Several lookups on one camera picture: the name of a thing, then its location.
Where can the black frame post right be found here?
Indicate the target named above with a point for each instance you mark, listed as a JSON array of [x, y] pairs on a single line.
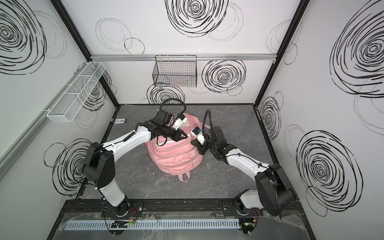
[[303, 4]]

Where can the pink student backpack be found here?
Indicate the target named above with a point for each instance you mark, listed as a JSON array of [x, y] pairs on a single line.
[[177, 158]]

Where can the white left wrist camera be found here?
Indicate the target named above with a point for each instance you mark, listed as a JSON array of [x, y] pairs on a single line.
[[179, 122]]

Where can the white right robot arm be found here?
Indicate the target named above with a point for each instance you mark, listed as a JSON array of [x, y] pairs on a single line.
[[274, 192]]

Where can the black aluminium frame post left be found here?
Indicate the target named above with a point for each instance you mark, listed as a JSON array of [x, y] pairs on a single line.
[[65, 17]]

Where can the grey slotted cable duct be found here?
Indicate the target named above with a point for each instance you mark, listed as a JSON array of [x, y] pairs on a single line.
[[192, 224]]

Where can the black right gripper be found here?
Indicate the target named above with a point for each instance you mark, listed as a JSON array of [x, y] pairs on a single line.
[[198, 144]]

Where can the white mesh wall shelf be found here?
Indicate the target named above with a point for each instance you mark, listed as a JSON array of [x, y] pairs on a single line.
[[76, 93]]

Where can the black wire basket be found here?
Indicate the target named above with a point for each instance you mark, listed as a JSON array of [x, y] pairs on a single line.
[[176, 73]]

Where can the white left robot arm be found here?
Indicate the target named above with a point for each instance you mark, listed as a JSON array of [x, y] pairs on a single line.
[[99, 162]]

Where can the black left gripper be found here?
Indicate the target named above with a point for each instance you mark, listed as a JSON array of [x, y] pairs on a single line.
[[180, 135]]

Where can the aluminium wall rail left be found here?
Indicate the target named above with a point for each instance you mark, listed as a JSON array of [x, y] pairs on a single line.
[[10, 157]]

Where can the aluminium wall rail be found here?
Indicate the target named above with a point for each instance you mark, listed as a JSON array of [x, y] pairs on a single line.
[[183, 57], [10, 157]]

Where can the aluminium wall rail back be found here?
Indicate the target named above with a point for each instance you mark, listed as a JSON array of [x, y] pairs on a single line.
[[183, 57]]

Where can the clear lead refill box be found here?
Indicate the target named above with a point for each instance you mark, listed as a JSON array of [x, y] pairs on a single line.
[[120, 121]]

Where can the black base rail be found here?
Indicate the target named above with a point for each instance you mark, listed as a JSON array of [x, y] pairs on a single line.
[[139, 207]]

